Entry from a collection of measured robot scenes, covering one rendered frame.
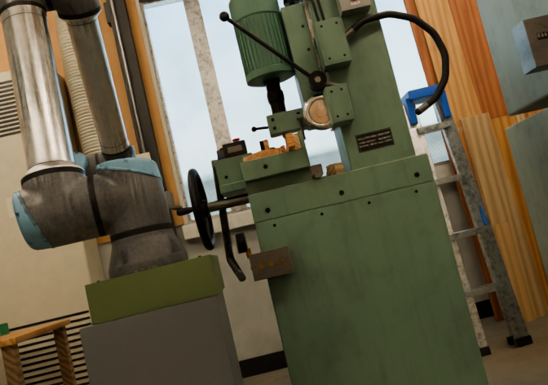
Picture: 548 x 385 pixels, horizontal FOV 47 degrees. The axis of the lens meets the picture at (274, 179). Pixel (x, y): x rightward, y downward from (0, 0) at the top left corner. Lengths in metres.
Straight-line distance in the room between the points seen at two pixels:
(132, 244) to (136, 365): 0.27
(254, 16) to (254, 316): 1.77
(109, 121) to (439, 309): 1.14
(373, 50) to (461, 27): 1.59
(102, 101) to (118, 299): 0.68
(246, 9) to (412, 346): 1.23
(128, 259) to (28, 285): 1.88
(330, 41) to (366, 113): 0.27
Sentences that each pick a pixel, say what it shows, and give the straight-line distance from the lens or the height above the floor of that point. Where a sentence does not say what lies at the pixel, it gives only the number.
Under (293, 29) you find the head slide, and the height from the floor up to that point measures 1.33.
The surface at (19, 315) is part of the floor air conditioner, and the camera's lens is 3.37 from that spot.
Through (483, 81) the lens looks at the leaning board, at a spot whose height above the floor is 1.23.
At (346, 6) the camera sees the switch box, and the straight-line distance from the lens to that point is 2.17.
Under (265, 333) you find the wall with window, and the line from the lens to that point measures 3.48.
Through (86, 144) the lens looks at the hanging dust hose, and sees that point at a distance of 3.44.
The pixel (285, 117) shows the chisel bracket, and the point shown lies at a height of 1.05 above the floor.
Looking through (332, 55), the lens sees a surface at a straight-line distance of 2.09.
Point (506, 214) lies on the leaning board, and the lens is 3.38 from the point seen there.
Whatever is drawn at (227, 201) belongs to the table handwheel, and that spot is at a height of 0.81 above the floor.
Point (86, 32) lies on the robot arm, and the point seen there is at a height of 1.31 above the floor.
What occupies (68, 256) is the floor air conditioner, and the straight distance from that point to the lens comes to 3.28.
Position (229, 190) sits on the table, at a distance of 2.16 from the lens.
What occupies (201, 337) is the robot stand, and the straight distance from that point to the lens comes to 1.42.
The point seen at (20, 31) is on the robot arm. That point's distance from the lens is 1.74.
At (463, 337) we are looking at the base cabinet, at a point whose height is 0.23.
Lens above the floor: 0.62
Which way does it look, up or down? 6 degrees up
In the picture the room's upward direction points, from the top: 13 degrees counter-clockwise
